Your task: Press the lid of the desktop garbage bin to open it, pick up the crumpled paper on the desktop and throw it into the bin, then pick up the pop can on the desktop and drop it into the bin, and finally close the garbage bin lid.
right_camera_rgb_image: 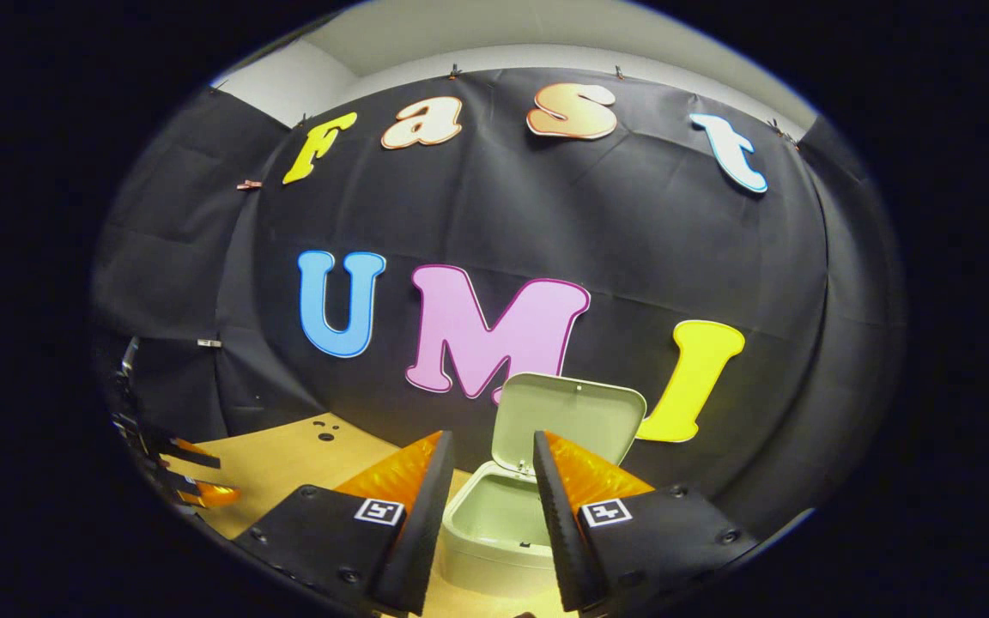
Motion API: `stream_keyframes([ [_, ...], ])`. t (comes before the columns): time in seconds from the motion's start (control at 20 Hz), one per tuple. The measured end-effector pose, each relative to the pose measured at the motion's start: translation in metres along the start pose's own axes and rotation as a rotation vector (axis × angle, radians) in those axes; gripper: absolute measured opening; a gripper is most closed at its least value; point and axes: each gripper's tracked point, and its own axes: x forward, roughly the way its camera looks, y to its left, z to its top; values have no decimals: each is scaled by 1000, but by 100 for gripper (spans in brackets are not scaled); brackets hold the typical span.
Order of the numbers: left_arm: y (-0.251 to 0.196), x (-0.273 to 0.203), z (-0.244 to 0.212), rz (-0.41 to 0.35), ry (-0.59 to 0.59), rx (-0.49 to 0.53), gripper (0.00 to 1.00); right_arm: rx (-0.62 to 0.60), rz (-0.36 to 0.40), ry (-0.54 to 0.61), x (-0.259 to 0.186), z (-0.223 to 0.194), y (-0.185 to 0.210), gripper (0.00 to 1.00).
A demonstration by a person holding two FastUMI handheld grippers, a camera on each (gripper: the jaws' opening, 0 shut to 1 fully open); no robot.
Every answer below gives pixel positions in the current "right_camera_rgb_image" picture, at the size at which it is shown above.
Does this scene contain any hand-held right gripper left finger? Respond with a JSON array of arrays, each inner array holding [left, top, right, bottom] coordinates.
[[233, 431, 455, 617]]

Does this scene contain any wooden desktop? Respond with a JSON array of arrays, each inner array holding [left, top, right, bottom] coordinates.
[[164, 412, 581, 618]]

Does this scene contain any pale green desktop garbage bin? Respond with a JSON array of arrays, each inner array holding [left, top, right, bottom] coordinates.
[[439, 373, 647, 600]]

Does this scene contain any black backdrop cloth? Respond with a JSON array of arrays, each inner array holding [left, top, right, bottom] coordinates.
[[91, 67, 906, 550]]

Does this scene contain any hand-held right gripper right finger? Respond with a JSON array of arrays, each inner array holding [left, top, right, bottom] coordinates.
[[533, 431, 757, 615]]

